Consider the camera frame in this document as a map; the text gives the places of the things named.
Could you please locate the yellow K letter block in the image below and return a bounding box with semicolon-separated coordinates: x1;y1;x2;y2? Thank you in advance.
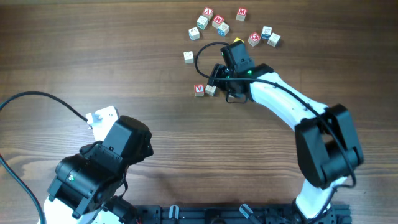
205;85;217;96

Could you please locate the red V letter block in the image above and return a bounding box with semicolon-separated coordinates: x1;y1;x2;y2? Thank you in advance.
194;84;205;96

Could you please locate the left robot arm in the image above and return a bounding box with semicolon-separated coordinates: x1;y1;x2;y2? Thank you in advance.
39;116;154;223

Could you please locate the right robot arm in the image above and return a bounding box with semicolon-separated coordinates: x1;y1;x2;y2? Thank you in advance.
208;40;364;223

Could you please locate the lone plain wooden block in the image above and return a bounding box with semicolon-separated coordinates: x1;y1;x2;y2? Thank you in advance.
183;51;194;64

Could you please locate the blue edged picture block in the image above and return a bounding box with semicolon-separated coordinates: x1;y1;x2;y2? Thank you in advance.
217;22;229;37

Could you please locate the red Q letter block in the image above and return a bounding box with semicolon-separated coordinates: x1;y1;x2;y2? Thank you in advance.
248;32;261;47

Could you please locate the plain block beside V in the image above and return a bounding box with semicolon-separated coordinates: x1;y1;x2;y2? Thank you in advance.
188;27;200;41

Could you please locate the red W letter block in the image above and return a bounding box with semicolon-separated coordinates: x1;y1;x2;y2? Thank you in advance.
212;14;224;29

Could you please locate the teal edged picture block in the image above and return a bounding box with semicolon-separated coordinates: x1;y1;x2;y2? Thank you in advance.
197;15;208;30

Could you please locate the rightmost plain wooden block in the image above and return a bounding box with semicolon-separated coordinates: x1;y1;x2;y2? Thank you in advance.
267;32;280;47

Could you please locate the blue sided picture block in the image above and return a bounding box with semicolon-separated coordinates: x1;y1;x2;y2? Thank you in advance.
261;26;272;40

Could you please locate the red A letter block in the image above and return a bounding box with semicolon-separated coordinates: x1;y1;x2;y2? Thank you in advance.
202;7;214;21

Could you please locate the red M letter block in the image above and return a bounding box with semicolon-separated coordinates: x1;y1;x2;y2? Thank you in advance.
236;7;248;21

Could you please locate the right black camera cable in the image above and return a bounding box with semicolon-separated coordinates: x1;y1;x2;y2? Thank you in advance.
194;42;357;220

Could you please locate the black camera cable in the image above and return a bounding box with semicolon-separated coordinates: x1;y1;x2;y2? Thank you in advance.
0;91;90;224
194;42;357;220

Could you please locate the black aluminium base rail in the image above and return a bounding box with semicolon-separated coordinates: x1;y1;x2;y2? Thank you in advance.
124;203;352;224

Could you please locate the left black camera cable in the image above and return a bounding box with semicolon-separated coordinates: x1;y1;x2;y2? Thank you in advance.
0;91;90;224

